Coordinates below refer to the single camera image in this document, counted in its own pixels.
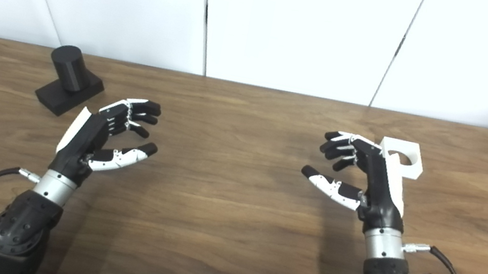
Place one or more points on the black peg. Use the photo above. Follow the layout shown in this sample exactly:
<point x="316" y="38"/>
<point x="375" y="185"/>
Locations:
<point x="68" y="68"/>

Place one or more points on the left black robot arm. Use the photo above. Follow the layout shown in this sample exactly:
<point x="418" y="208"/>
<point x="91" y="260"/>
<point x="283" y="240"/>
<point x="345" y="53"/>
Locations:
<point x="25" y="224"/>

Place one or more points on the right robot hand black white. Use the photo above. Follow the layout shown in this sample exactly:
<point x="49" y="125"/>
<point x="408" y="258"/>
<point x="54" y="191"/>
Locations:
<point x="379" y="196"/>

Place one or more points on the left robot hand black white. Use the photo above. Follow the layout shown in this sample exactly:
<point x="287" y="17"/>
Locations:
<point x="83" y="139"/>

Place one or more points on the white square piece with hole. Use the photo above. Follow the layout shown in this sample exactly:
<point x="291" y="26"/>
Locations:
<point x="411" y="169"/>

